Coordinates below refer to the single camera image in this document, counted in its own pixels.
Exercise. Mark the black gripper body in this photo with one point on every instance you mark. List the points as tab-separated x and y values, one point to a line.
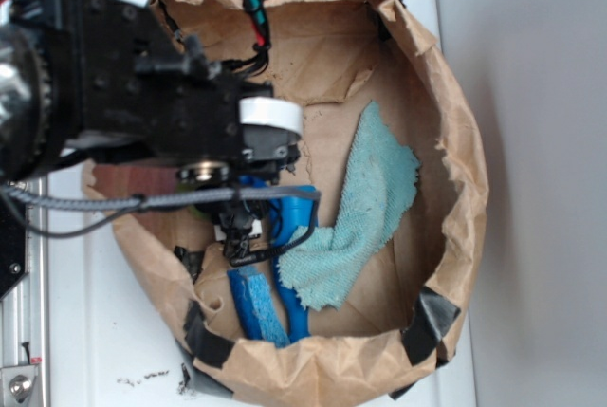
191	124

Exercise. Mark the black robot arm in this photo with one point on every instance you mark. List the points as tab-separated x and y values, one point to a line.
104	80

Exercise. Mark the white round cap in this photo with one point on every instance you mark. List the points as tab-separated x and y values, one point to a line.
272	112

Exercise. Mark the black mounting plate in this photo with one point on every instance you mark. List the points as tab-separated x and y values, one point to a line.
14	265

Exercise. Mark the blue plastic bottle toy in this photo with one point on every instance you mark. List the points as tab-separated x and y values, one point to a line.
286	215

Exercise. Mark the brown paper bag bin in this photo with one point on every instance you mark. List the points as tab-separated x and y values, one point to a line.
404	315

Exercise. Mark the blue sponge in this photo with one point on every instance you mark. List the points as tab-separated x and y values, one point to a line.
253	303

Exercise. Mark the light blue towel cloth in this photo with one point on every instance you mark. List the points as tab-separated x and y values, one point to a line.
379	187

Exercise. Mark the aluminium rail frame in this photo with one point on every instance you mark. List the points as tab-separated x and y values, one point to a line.
25	373

